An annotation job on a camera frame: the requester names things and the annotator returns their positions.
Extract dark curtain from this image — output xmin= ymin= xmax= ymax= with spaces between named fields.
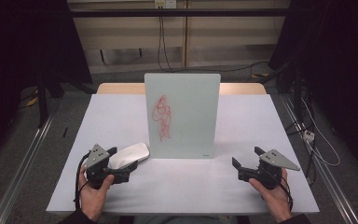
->
xmin=268 ymin=0 xmax=358 ymax=171
xmin=0 ymin=0 xmax=93 ymax=169

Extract right hand-held gripper black cable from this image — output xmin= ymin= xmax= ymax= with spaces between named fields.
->
xmin=279 ymin=175 xmax=295 ymax=213

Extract person's left hand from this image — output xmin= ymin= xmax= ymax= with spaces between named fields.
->
xmin=77 ymin=168 xmax=116 ymax=223

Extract hand-held gripper black cable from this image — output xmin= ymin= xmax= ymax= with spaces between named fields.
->
xmin=279 ymin=175 xmax=295 ymax=213
xmin=73 ymin=151 xmax=91 ymax=210

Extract white cable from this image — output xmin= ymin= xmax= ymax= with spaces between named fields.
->
xmin=300 ymin=97 xmax=341 ymax=167

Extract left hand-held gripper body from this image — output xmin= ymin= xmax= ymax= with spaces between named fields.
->
xmin=83 ymin=143 xmax=131 ymax=189

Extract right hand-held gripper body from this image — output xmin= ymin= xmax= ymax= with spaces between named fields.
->
xmin=238 ymin=148 xmax=301 ymax=190

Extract black metal stand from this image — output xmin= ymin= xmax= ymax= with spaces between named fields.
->
xmin=258 ymin=58 xmax=305 ymax=123
xmin=36 ymin=68 xmax=97 ymax=129

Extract white board eraser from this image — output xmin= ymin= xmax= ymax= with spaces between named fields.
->
xmin=108 ymin=142 xmax=151 ymax=170

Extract black cables bundle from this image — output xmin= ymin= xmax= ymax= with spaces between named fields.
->
xmin=286 ymin=118 xmax=317 ymax=180

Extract metal floor rail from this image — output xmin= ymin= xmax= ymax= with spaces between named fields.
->
xmin=279 ymin=92 xmax=358 ymax=224
xmin=0 ymin=114 xmax=56 ymax=224

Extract person's right hand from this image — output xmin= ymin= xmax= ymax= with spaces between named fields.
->
xmin=248 ymin=168 xmax=294 ymax=224

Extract white wall socket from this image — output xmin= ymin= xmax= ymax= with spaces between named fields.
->
xmin=154 ymin=0 xmax=178 ymax=9

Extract left hand-held gripper black cable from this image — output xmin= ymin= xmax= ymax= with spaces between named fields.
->
xmin=73 ymin=151 xmax=91 ymax=210

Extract black hanging wall cables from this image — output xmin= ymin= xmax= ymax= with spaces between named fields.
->
xmin=157 ymin=7 xmax=175 ymax=74

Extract pale green glass whiteboard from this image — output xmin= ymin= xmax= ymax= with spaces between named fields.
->
xmin=144 ymin=73 xmax=222 ymax=160

